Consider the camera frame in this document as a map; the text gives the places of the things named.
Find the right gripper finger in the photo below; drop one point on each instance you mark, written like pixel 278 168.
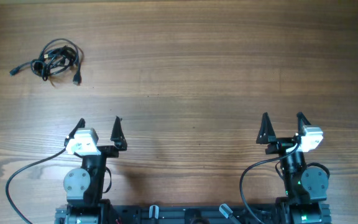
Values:
pixel 302 121
pixel 266 133

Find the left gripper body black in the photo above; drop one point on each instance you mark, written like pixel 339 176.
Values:
pixel 108 152

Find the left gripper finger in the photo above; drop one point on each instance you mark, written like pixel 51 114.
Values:
pixel 117 135
pixel 80 124

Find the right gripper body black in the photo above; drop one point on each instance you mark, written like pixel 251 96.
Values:
pixel 281 145

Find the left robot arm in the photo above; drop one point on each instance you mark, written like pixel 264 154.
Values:
pixel 85 185

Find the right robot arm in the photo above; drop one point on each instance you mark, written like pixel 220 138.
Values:
pixel 305 184

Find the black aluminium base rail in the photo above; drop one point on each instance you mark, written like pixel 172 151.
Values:
pixel 267 213

